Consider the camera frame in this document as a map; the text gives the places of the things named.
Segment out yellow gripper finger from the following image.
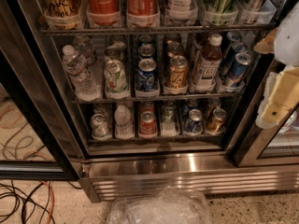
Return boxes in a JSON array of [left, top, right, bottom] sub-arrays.
[[255, 66, 299, 129], [253, 28, 278, 54]]

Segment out red Coca-Cola can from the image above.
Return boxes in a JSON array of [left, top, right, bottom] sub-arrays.
[[88, 0, 120, 26]]

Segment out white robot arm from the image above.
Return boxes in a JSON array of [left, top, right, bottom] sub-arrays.
[[254, 2, 299, 129]]

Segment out middle blue energy can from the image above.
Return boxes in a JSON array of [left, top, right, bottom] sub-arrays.
[[220, 41, 248, 78]]

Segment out blue energy can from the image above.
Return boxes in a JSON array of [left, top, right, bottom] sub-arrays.
[[220, 41, 248, 78], [224, 53, 252, 87]]

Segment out front blue energy can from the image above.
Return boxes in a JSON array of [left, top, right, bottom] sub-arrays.
[[224, 53, 252, 87]]

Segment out gold can bottom shelf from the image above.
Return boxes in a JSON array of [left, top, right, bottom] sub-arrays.
[[206, 108, 227, 132]]

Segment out blue can bottom shelf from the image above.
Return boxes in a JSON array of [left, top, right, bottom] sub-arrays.
[[184, 109, 203, 133]]

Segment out orange LaCroix can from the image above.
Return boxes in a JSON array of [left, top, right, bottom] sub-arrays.
[[165, 55, 189, 89]]

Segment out blue Pepsi can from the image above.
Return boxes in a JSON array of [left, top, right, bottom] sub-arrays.
[[136, 59, 158, 92]]

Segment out orange-red soda can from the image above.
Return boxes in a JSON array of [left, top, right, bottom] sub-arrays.
[[127, 0, 157, 16]]

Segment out red can bottom shelf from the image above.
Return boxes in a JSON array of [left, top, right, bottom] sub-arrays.
[[139, 111, 156, 135]]

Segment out white green soda can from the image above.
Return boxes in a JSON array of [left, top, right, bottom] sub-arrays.
[[104, 60, 127, 93]]

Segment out small water bottle bottom shelf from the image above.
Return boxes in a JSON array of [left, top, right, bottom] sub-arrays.
[[114, 105, 134, 139]]

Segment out stainless fridge base grille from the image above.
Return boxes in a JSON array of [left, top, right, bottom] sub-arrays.
[[79, 153, 299, 203]]

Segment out yellow scribbled drink can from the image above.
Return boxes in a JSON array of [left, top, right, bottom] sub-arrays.
[[45, 0, 81, 30]]

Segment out open glass fridge door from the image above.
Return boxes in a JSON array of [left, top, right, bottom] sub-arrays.
[[0, 0, 85, 180]]

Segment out brown tea bottle white cap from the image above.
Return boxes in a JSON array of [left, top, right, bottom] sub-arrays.
[[192, 34, 222, 86]]

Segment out crumpled clear plastic bag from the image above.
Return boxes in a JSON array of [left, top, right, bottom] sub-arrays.
[[107, 187, 212, 224]]

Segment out rear clear water bottle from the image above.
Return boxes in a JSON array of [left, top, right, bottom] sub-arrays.
[[73, 35, 96, 65]]

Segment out clear water bottle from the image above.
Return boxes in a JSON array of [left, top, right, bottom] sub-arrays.
[[63, 45, 98, 101], [73, 35, 96, 65]]

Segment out front clear water bottle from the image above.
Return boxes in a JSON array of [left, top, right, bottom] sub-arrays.
[[63, 45, 98, 101]]

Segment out top wire shelf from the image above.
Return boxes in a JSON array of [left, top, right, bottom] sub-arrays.
[[40, 22, 276, 36]]

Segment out wire shelf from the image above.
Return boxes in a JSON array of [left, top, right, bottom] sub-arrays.
[[40, 22, 276, 36], [71, 92, 242, 105]]

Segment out middle wire shelf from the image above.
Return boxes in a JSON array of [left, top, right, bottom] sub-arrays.
[[71, 92, 242, 105]]

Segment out orange cable on floor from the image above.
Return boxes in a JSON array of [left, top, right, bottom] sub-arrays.
[[40, 180, 56, 224]]

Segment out black cables on floor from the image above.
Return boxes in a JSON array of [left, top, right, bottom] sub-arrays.
[[0, 180, 82, 224]]

